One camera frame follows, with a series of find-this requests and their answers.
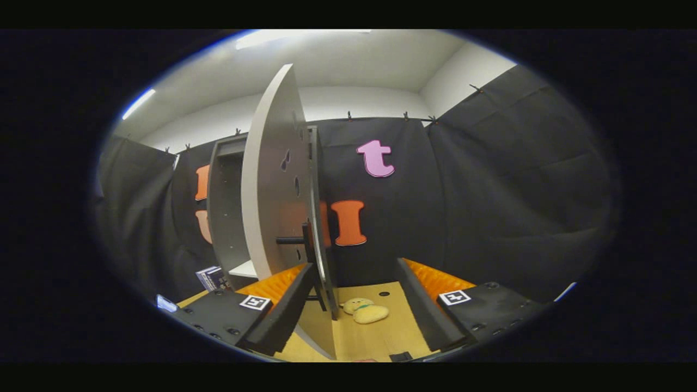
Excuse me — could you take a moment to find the blue and white box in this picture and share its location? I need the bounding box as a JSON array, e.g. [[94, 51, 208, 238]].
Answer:
[[195, 266, 230, 292]]

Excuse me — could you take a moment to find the black backdrop cloth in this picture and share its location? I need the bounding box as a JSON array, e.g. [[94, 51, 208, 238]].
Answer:
[[93, 64, 621, 307]]

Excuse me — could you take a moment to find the black door handle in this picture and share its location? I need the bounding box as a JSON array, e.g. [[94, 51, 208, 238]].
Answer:
[[276, 222, 317, 264]]

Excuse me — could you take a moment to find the yellow plush toy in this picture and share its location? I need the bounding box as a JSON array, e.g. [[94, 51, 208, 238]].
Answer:
[[341, 297, 390, 325]]

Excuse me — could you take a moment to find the grey cabinet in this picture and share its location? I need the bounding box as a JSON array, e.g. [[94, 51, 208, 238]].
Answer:
[[206, 125, 339, 322]]

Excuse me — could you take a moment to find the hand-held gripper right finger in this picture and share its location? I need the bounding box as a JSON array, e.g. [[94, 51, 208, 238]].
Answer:
[[396, 258, 551, 353]]

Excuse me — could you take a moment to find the ceiling light panel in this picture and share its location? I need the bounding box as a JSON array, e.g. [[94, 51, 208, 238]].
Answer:
[[235, 29, 372, 51]]

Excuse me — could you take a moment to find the ceiling light strip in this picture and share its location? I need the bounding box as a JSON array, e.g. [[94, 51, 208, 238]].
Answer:
[[120, 88, 156, 121]]

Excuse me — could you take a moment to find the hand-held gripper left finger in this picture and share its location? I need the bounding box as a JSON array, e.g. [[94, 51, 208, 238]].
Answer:
[[162, 263, 316, 356]]

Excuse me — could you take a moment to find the white cabinet door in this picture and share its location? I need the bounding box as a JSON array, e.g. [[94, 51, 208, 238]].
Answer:
[[241, 64, 338, 360]]

